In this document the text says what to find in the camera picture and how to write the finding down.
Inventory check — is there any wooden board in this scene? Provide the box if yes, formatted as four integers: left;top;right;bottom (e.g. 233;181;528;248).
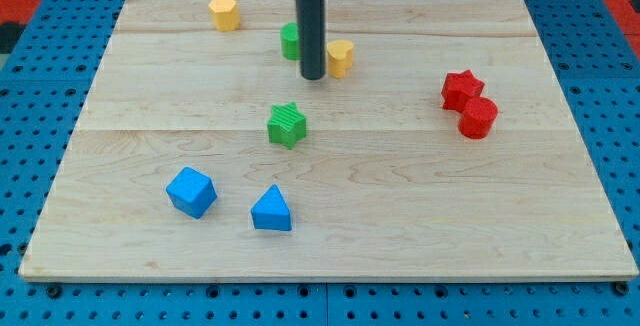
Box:
19;0;638;283

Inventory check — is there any red cylinder block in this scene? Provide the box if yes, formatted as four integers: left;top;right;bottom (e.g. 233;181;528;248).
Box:
458;97;499;139

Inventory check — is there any red star block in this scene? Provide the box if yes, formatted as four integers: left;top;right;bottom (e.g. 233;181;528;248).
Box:
441;70;485;112

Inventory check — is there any yellow hexagon block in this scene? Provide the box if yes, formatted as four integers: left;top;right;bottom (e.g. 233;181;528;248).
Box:
208;0;240;32

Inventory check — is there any blue cube block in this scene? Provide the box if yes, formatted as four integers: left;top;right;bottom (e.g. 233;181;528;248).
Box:
165;167;217;219

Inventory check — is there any yellow heart block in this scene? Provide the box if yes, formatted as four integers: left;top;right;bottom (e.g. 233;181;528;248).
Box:
326;39;355;79

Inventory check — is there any green star block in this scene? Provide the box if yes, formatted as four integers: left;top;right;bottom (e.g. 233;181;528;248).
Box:
267;102;307;149

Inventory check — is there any green cylinder block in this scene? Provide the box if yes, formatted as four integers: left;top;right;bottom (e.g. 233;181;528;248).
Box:
280;22;300;61

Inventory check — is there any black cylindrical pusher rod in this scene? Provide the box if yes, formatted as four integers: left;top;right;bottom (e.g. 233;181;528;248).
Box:
295;0;326;80

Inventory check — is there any blue triangle block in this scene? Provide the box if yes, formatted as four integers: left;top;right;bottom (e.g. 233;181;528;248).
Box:
250;184;292;231

